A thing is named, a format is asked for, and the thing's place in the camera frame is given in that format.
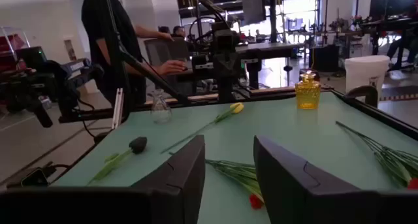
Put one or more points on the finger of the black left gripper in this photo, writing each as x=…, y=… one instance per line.
x=235, y=69
x=222, y=69

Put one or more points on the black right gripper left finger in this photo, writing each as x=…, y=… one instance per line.
x=176, y=191

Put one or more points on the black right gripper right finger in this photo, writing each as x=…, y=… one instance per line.
x=294, y=191

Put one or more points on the yellow tulip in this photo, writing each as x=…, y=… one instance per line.
x=237, y=108

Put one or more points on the black tulip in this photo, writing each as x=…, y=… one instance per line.
x=138, y=145

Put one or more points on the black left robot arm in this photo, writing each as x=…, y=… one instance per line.
x=226, y=90

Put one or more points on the yellow glass vase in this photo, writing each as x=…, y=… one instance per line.
x=307, y=96

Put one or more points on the clear glass vase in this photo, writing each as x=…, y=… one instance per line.
x=160, y=112

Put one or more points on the dark work table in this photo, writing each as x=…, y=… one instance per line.
x=271, y=49

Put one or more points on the green table mat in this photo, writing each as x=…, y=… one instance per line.
x=294, y=136

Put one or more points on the person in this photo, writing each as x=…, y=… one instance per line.
x=179, y=31
x=164, y=29
x=98, y=28

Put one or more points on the dark hanging panel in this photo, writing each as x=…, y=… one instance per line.
x=253, y=5

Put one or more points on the black box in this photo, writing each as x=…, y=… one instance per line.
x=323, y=59

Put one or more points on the white plastic bucket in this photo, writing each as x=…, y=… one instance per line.
x=365, y=70

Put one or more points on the black desk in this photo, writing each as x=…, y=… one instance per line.
x=385, y=23

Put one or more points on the black handheld device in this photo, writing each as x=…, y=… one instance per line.
x=34, y=179

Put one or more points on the black monitor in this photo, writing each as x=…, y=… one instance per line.
x=392, y=3

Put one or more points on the black machine with white label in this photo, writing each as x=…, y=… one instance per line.
x=65, y=83

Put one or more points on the red storage rack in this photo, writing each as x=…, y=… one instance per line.
x=9, y=44

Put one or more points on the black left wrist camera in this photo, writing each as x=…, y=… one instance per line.
x=225, y=38

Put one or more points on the white metal bracket bar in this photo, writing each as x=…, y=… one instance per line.
x=117, y=109

